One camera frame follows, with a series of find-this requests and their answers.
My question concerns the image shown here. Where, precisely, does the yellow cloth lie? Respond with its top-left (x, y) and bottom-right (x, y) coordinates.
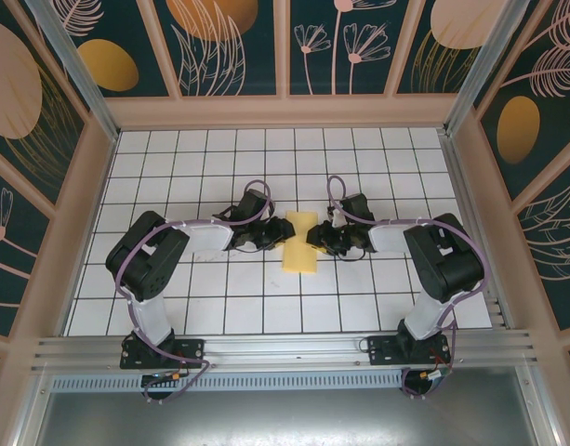
top-left (280, 209), bottom-right (319, 275)

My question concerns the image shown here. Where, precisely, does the grey metal sheet panel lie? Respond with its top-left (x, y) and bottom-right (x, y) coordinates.
top-left (33, 389), bottom-right (560, 446)

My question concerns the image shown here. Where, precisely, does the aluminium mounting rail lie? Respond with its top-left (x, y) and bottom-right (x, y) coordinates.
top-left (31, 328), bottom-right (539, 374)

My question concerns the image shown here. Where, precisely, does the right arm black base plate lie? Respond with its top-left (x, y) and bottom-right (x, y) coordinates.
top-left (366, 334), bottom-right (453, 368)

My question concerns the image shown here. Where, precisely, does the aluminium side rail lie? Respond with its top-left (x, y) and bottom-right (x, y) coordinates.
top-left (440, 132), bottom-right (516, 332)

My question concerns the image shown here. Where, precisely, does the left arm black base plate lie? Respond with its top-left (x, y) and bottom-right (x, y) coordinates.
top-left (119, 336), bottom-right (206, 372)

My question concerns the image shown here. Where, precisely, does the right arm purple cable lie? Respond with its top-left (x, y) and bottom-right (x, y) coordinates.
top-left (326, 174), bottom-right (494, 400)

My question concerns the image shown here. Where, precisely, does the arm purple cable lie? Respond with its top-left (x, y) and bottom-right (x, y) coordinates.
top-left (326, 174), bottom-right (494, 400)
top-left (114, 179), bottom-right (272, 405)

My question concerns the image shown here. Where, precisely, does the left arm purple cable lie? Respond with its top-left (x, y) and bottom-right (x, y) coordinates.
top-left (114, 179), bottom-right (272, 405)

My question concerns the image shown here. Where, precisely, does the aluminium frame post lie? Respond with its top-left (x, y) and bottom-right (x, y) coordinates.
top-left (26, 0), bottom-right (122, 143)
top-left (440, 0), bottom-right (532, 137)

